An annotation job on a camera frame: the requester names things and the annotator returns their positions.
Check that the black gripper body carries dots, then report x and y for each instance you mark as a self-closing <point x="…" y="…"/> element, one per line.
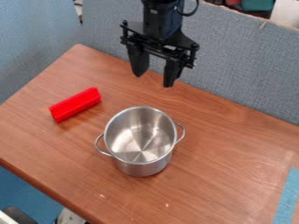
<point x="159" y="33"/>

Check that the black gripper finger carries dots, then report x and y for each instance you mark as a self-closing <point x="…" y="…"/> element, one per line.
<point x="139" y="59"/>
<point x="171" y="72"/>

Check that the red block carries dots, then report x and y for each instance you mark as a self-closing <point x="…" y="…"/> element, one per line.
<point x="75" y="104"/>

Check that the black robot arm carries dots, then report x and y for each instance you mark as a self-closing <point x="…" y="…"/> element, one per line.
<point x="162" y="3"/>

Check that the metal pot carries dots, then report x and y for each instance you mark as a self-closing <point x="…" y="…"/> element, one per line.
<point x="139" y="140"/>

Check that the white round object below table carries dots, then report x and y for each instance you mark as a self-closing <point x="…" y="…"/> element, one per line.
<point x="67" y="217"/>

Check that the black object bottom left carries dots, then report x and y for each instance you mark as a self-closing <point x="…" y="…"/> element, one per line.
<point x="18" y="215"/>

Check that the blue tape strip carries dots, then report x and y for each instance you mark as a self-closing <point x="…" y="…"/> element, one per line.
<point x="290" y="196"/>

